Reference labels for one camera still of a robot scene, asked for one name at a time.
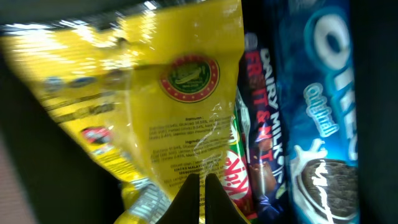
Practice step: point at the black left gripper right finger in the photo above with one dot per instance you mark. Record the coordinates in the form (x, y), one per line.
(219, 209)

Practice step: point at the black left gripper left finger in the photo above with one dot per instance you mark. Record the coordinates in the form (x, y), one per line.
(185, 207)

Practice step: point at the red KitKat bar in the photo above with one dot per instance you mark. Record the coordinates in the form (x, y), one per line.
(236, 181)

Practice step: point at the blue Dairy Milk bar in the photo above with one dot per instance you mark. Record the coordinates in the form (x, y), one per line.
(260, 122)

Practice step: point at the yellow snack packet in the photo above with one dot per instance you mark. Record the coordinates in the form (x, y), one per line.
(147, 91)

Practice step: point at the blue Oreo cookie pack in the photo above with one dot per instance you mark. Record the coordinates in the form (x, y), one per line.
(315, 76)

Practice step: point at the black open gift box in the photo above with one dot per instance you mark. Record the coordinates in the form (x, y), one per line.
(47, 178)

